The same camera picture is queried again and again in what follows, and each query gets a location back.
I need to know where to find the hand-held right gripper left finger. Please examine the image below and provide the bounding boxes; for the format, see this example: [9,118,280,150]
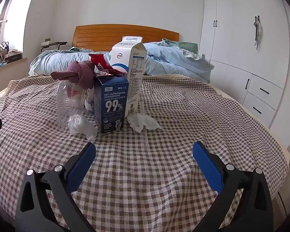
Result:
[14,142,96,232]

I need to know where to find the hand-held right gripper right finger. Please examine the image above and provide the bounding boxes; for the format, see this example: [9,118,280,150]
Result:
[192,141,273,232]

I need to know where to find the dark blue cardboard box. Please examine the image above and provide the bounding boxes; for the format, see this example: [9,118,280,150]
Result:
[94,75,130,134]

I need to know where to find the white tissue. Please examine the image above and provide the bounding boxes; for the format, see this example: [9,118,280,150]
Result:
[128,113,162,133]

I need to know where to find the maroon knotted cloth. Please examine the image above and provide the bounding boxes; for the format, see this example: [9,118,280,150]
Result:
[51,60,96,90]

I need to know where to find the red snack packet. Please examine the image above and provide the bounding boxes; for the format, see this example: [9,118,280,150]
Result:
[88,53,126,76]

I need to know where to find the white milk carton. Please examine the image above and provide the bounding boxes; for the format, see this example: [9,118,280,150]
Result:
[110,36,147,116]

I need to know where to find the crumpled white plastic wrap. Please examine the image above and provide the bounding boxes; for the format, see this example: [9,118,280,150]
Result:
[68,114,98,141]

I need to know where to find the clear plastic bottle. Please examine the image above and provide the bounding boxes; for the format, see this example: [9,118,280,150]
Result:
[57,81,87,131]

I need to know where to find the brown checked bed sheet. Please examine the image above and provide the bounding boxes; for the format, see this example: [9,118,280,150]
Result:
[0,74,290,232]

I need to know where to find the black box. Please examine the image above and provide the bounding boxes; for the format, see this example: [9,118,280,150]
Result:
[5,52,23,62]

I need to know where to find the dark bedside table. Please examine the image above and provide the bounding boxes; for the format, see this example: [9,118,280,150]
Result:
[41,41,70,54]

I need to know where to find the light blue duvet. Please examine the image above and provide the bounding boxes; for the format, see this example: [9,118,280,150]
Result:
[29,41,214,83]

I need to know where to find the green pillow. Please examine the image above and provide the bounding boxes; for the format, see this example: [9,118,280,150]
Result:
[162,38,199,54]

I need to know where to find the wooden headboard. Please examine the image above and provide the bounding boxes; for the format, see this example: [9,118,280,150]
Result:
[72,25,180,52]

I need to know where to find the white wardrobe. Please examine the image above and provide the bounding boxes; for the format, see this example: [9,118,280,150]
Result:
[198,0,290,155]

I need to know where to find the grey hanging cloth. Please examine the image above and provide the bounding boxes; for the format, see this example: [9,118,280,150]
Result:
[254,16,263,50]

